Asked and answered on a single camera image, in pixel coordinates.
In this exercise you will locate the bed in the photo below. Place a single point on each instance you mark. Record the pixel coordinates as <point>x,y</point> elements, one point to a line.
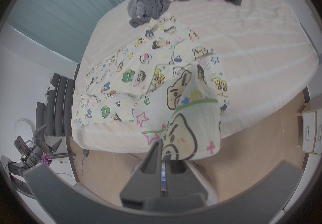
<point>251,41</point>

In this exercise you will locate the round mirror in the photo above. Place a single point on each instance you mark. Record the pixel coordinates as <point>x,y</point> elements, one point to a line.
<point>20,127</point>

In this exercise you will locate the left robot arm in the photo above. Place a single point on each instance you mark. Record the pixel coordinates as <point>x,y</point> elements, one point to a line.
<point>22,165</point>

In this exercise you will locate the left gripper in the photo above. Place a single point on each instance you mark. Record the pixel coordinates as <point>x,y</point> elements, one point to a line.
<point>40,150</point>

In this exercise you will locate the black chest of drawers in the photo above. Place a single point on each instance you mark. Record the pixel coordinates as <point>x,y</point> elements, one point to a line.
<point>63,97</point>

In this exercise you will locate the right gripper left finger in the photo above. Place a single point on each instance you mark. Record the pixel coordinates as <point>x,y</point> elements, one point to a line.
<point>146,180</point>

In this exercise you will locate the white bedside table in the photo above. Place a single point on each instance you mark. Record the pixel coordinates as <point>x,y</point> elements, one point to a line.
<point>312,127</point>

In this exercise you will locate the pile of clothes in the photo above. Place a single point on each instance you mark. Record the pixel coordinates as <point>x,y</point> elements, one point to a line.
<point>148,3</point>

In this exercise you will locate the black power box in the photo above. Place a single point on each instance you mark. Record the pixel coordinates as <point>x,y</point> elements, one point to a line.
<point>86,153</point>

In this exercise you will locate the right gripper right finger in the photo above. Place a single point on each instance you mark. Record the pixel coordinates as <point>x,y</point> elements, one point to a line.
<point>181,180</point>

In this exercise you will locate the purple plastic bag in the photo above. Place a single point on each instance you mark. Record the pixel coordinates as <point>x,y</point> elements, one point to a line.
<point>47,160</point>

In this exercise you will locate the white cloth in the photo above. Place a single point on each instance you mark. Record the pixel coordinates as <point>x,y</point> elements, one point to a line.
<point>50,87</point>

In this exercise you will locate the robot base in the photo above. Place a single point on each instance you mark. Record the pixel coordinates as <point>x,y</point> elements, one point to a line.
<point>206,185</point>

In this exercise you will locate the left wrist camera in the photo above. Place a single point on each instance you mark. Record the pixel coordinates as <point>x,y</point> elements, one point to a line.
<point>21,142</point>

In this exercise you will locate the white printed pyjama top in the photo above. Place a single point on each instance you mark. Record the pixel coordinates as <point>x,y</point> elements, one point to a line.
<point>125,79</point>

